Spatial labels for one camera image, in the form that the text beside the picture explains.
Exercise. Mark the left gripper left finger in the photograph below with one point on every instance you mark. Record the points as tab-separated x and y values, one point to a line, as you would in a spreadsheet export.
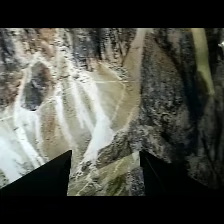
46	176

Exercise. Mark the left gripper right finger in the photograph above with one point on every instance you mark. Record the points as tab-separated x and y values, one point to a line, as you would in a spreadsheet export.
163	176

